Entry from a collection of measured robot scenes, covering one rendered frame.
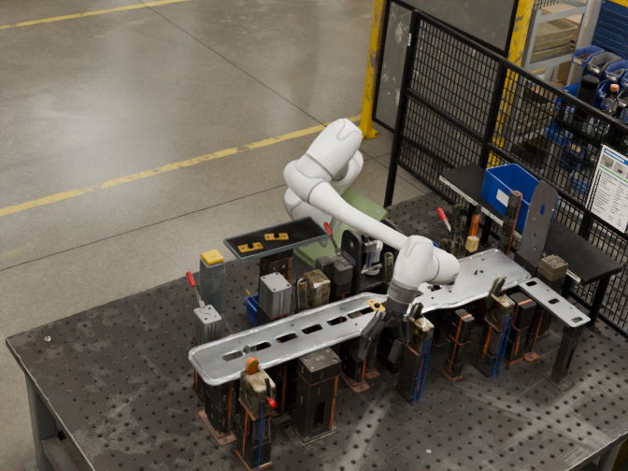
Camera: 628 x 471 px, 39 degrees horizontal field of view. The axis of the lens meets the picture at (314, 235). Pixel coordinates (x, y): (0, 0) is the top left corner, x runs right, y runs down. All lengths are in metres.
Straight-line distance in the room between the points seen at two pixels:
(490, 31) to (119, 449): 3.44
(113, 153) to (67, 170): 0.36
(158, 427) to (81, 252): 2.21
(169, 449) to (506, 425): 1.19
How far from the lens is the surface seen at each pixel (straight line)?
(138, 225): 5.40
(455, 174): 4.06
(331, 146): 3.13
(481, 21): 5.53
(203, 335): 3.02
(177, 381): 3.32
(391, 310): 2.86
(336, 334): 3.07
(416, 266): 2.81
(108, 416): 3.20
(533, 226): 3.57
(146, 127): 6.49
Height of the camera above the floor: 2.96
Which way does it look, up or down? 34 degrees down
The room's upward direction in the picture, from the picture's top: 6 degrees clockwise
